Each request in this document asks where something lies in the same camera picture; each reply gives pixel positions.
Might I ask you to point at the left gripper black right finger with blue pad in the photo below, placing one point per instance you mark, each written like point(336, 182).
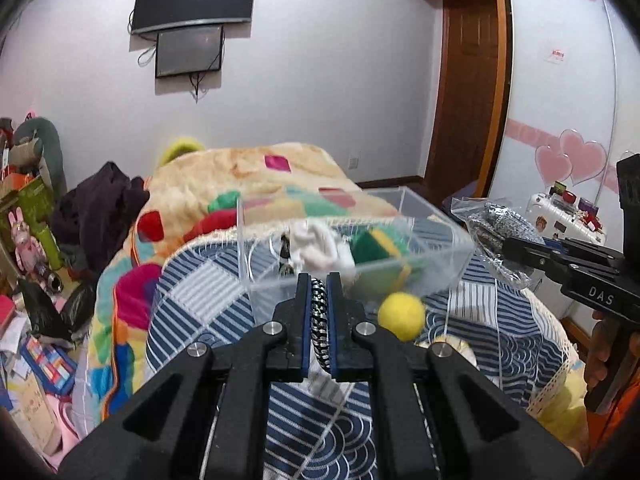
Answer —
point(434, 415)

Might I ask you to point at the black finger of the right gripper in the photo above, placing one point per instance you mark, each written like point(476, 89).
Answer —
point(539, 256)

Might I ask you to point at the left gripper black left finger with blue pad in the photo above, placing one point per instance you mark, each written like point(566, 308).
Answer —
point(204, 414)

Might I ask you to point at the clear bag with grey cloth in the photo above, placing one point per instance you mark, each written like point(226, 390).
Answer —
point(490, 223)

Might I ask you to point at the green yellow sponge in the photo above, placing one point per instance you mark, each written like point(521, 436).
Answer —
point(378, 244)

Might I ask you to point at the black cloth with silver chain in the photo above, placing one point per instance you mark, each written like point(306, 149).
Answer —
point(320, 323)

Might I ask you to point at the white sock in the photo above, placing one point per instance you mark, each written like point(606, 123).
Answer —
point(317, 249)

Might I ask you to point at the person's right hand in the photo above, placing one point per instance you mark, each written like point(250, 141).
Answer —
point(599, 351)

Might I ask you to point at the white suitcase with stickers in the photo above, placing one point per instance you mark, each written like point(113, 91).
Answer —
point(559, 213)

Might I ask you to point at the blue white patterned tablecloth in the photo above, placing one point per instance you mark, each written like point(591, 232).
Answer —
point(320, 429)

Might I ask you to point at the yellow felt ball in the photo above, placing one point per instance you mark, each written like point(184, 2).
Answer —
point(403, 315)

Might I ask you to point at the white sliding wardrobe door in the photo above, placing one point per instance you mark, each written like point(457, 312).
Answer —
point(574, 102)

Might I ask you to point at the clear plastic storage box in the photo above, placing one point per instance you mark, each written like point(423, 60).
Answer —
point(439, 249)

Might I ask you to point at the brown wooden door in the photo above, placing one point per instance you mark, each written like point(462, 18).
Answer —
point(465, 97)

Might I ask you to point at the colourful patchwork fleece blanket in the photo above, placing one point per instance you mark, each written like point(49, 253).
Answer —
point(210, 194)

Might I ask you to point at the green cylinder bottle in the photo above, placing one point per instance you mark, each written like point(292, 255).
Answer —
point(46, 239)

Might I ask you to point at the dark purple clothes pile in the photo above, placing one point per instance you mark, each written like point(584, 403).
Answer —
point(96, 216)

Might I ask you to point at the pink rabbit figurine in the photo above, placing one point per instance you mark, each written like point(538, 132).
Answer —
point(29, 253)

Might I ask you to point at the green gift box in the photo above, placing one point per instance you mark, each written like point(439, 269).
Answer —
point(36, 201)

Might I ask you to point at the grey dinosaur plush toy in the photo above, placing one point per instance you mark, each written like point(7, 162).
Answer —
point(37, 148)

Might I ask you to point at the small wall monitor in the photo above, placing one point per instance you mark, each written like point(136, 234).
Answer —
point(189, 51)

